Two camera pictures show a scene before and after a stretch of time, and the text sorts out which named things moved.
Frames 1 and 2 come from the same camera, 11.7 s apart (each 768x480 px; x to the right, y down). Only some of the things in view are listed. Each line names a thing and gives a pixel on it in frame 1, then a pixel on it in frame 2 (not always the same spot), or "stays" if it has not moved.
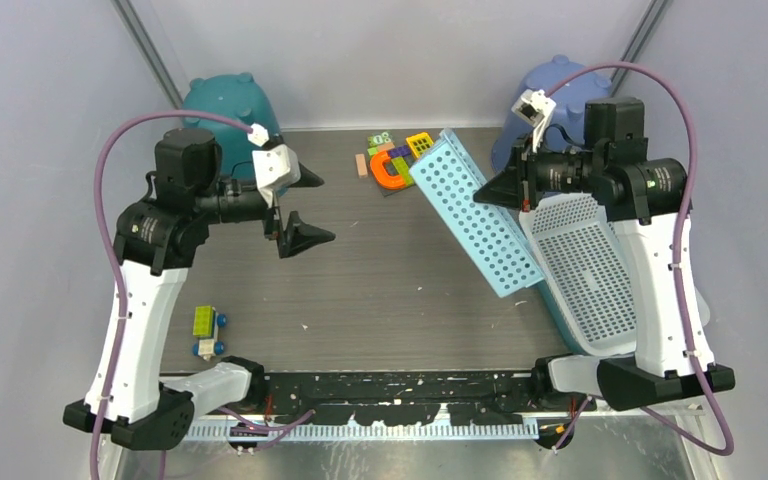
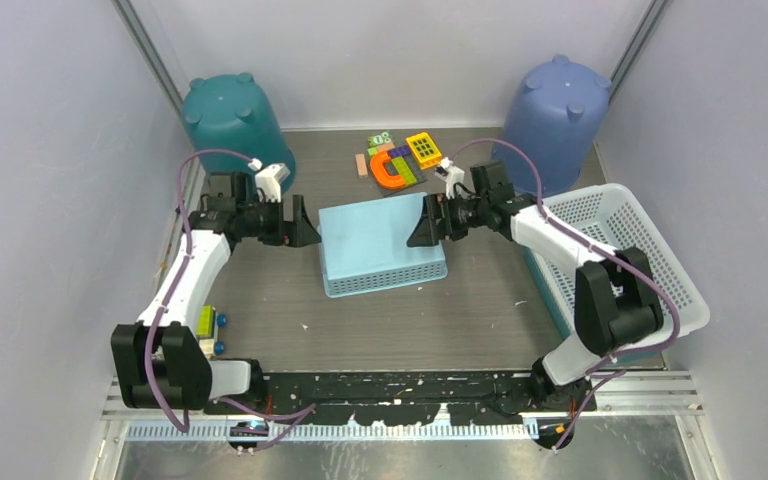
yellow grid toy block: (419, 143) stays
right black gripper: (516, 184) → (428, 232)
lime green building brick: (403, 169) stays
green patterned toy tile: (374, 140) stays
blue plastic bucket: (567, 125) stays
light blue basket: (448, 176) → (365, 248)
